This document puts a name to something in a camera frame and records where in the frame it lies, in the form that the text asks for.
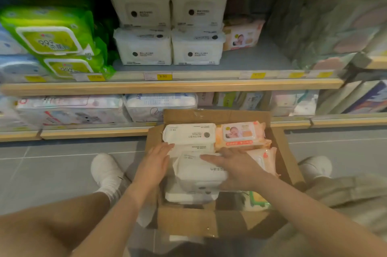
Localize person's left hand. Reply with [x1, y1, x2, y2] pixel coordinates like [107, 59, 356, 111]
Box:
[130, 142, 175, 197]

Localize person's right hand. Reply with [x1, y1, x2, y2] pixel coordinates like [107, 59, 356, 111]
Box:
[199, 148, 271, 191]

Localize orange baby wipes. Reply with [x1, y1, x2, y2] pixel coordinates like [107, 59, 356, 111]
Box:
[214, 121, 272, 151]
[222, 18, 266, 52]
[246, 147, 278, 177]

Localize yellow lid wet wipes packet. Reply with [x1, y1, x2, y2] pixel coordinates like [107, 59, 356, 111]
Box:
[241, 190, 272, 211]

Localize brown cardboard box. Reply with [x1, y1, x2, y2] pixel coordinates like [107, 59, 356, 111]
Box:
[144, 108, 306, 239]

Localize wooden store shelving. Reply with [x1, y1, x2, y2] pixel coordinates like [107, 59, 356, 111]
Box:
[0, 0, 387, 143]

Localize green pink tissue bundle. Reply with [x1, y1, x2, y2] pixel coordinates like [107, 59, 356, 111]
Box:
[266, 0, 387, 70]

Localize blue cartoon wet wipes packet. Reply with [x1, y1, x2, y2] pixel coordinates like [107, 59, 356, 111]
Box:
[0, 22, 29, 55]
[0, 54, 49, 82]

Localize person's left forearm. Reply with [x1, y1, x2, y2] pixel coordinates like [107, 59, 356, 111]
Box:
[71, 184, 152, 257]

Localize person's right forearm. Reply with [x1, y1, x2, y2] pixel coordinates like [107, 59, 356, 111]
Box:
[255, 175, 387, 257]

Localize neighbouring wooden shelf unit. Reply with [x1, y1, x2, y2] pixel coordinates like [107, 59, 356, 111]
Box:
[311, 51, 387, 129]

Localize person's left leg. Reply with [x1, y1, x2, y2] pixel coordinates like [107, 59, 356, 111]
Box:
[0, 192, 111, 257]

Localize white sock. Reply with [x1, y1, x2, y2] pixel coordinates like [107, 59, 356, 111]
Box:
[96, 180, 129, 206]

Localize white pack with blue print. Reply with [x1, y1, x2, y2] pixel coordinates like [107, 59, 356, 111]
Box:
[124, 93, 199, 124]

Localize clear pack with red print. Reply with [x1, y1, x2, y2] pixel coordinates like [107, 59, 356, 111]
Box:
[15, 95, 131, 130]

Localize beige shorts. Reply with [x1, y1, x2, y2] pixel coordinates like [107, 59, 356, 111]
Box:
[257, 174, 387, 257]

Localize grey metal shelf bracket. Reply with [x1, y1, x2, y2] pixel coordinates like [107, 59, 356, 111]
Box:
[338, 53, 374, 80]

